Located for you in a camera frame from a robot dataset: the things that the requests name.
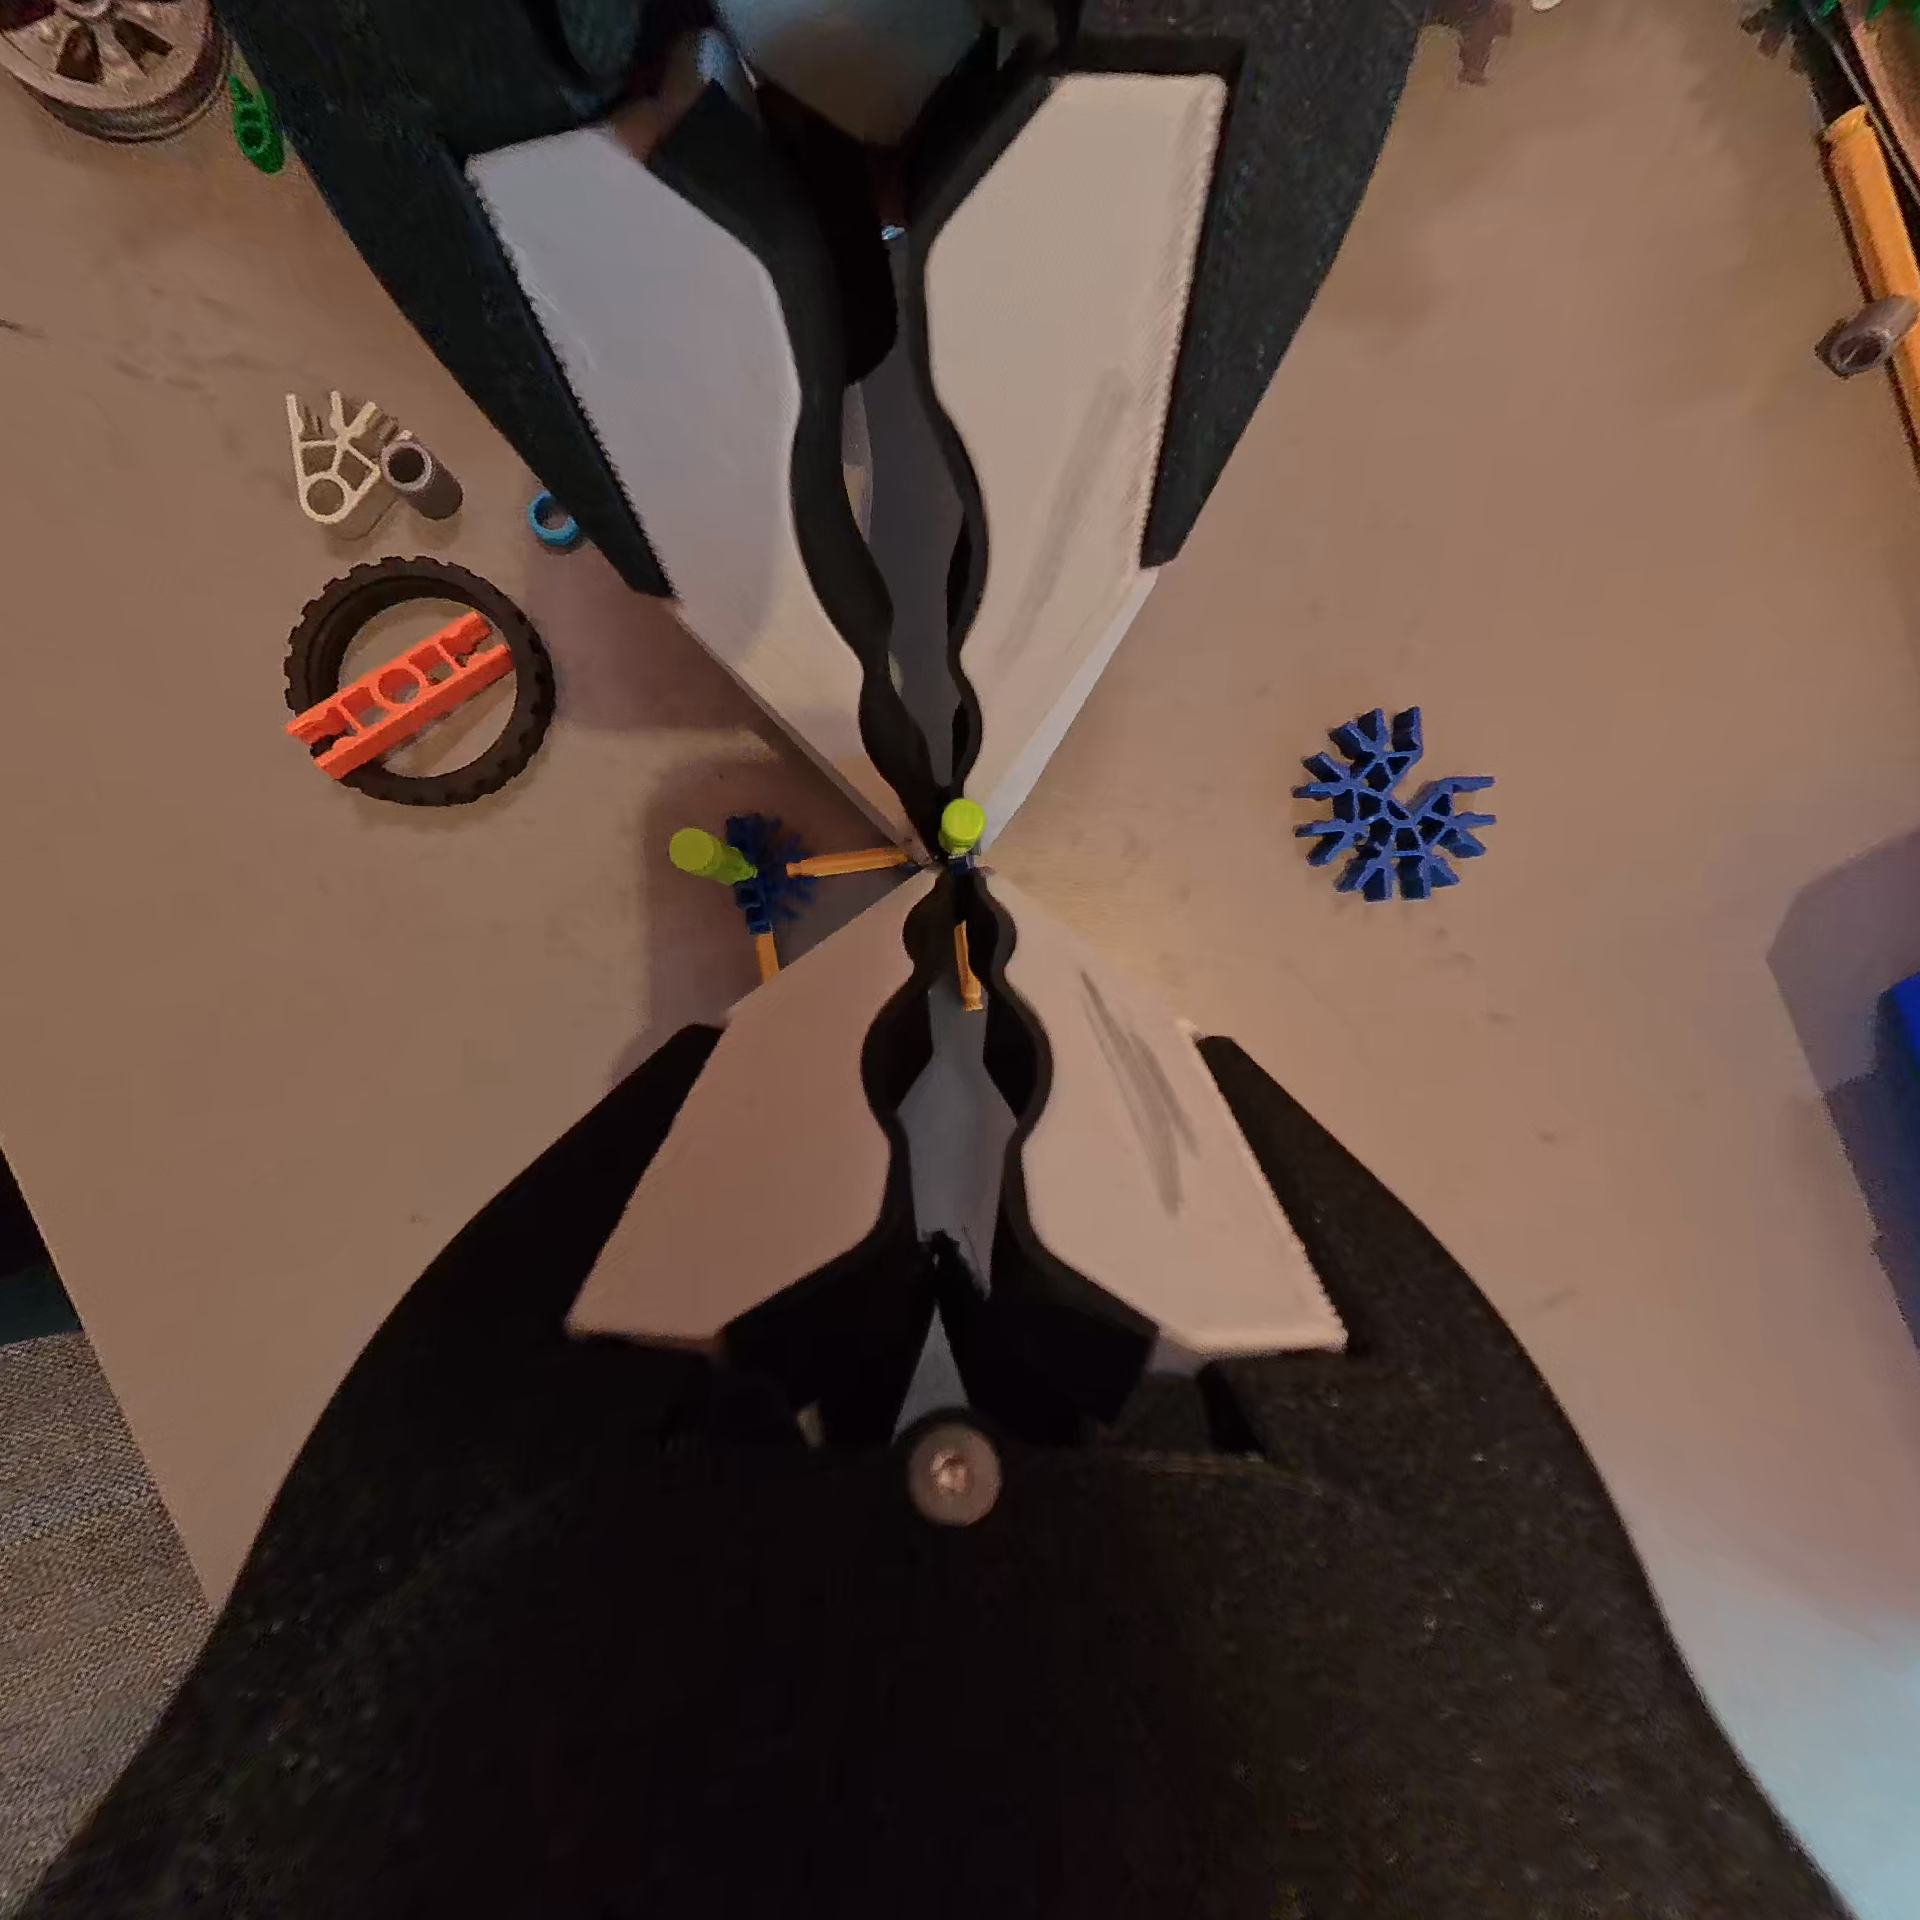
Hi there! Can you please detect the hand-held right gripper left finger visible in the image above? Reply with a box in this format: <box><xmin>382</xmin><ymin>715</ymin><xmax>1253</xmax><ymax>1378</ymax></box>
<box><xmin>564</xmin><ymin>867</ymin><xmax>945</xmax><ymax>1353</ymax></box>

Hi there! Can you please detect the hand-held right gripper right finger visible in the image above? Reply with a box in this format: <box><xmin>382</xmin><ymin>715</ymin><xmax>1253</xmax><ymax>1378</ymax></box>
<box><xmin>960</xmin><ymin>874</ymin><xmax>1348</xmax><ymax>1368</ymax></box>

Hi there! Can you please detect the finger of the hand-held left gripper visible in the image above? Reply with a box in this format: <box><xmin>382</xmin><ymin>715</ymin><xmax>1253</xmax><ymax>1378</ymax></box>
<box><xmin>896</xmin><ymin>67</ymin><xmax>1232</xmax><ymax>856</ymax></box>
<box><xmin>463</xmin><ymin>82</ymin><xmax>944</xmax><ymax>865</ymax></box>

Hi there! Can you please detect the pale grey wedge connector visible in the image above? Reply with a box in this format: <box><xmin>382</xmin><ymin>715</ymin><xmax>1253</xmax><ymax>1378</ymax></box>
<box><xmin>286</xmin><ymin>390</ymin><xmax>396</xmax><ymax>539</ymax></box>

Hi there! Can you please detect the blue double snowflake connector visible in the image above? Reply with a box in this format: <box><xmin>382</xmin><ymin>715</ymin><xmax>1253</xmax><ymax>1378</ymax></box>
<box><xmin>1294</xmin><ymin>707</ymin><xmax>1498</xmax><ymax>904</ymax></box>

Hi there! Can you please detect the orange flat ladder connector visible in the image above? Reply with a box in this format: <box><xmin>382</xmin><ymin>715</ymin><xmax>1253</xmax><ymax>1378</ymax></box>
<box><xmin>286</xmin><ymin>610</ymin><xmax>519</xmax><ymax>785</ymax></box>

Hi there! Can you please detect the black rubber tyre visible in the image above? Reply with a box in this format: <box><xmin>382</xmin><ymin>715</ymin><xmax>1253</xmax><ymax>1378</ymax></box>
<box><xmin>282</xmin><ymin>555</ymin><xmax>557</xmax><ymax>810</ymax></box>

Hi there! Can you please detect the long yellow rod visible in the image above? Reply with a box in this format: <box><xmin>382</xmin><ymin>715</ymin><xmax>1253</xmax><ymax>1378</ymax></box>
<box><xmin>1820</xmin><ymin>102</ymin><xmax>1920</xmax><ymax>459</ymax></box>

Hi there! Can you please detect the grey clip connector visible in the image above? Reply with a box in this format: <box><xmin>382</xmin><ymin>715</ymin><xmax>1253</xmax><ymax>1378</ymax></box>
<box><xmin>1814</xmin><ymin>294</ymin><xmax>1920</xmax><ymax>380</ymax></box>

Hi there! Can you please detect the silver spoked wheel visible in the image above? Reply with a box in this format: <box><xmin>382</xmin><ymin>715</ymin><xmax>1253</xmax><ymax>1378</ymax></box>
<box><xmin>0</xmin><ymin>0</ymin><xmax>231</xmax><ymax>146</ymax></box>

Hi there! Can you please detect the blue plastic bin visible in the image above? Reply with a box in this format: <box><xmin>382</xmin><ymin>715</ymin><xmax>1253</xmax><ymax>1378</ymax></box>
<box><xmin>1872</xmin><ymin>971</ymin><xmax>1920</xmax><ymax>1322</ymax></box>

